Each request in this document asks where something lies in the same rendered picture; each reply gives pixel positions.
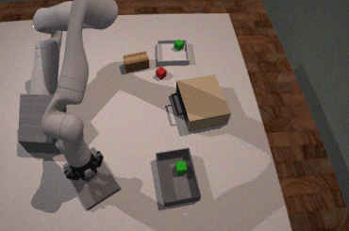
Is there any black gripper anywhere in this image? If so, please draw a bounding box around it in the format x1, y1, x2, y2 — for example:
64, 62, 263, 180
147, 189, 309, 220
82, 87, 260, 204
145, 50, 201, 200
64, 151, 103, 181

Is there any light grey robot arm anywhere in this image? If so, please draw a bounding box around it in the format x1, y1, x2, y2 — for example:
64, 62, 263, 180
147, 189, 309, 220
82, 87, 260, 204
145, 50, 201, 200
30, 0, 118, 167

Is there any green block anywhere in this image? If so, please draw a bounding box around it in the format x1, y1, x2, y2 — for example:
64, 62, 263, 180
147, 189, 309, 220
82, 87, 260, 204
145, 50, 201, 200
174, 40, 184, 51
175, 160, 187, 175

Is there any red block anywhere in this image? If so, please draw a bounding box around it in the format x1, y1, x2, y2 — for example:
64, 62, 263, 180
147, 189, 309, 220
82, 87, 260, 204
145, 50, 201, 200
156, 67, 167, 79

